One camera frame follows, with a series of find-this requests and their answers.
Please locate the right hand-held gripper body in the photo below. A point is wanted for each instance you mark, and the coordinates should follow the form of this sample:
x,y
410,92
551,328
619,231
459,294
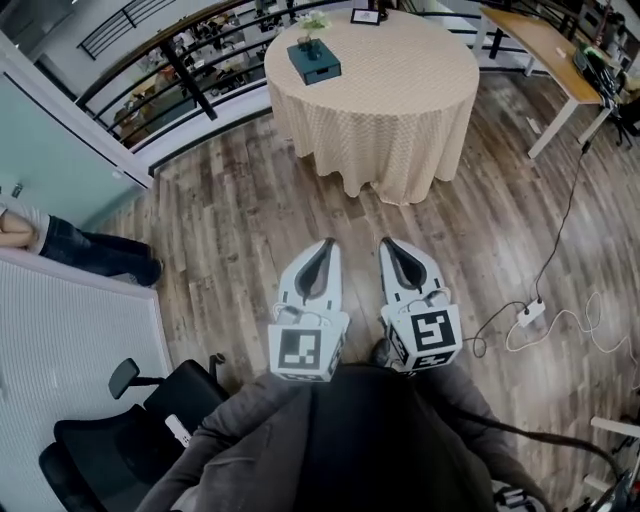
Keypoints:
x,y
430,330

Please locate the person's dark shoe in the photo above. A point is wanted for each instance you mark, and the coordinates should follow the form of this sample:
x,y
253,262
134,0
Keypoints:
x,y
381,352

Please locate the white ribbed table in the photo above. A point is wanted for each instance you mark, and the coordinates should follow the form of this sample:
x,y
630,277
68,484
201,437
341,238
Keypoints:
x,y
65,340

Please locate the white remote control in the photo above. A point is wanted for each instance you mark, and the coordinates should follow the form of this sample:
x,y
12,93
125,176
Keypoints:
x,y
177,431

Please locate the person's dark jacket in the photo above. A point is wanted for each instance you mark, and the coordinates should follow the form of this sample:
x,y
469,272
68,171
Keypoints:
x,y
250,450

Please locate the round table with beige cloth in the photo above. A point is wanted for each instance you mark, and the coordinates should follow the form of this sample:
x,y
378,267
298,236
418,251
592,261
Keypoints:
x,y
390,100

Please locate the black office chair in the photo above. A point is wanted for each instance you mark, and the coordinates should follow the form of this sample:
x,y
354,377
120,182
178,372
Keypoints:
x,y
115,450

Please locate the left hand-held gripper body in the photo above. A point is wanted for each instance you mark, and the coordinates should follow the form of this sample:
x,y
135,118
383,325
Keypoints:
x,y
300,350

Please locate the white flower sprig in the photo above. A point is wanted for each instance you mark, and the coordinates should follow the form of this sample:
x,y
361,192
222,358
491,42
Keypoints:
x,y
314,21

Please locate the dark teal tray box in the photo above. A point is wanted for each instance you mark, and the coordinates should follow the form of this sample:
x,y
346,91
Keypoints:
x,y
325,67

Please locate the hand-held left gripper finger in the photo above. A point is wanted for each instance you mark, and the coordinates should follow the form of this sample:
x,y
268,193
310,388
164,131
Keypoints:
x,y
334,295
290,285

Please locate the black metal railing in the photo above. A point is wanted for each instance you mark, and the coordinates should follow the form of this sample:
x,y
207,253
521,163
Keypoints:
x,y
187,75

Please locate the black picture frame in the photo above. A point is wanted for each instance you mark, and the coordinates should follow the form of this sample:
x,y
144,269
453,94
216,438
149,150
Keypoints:
x,y
365,16

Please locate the wooden desk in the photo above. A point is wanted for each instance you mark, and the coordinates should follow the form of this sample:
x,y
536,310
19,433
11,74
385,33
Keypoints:
x,y
545,45

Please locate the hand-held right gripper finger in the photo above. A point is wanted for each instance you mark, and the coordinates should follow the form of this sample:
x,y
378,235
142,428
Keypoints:
x,y
387,285
432,280

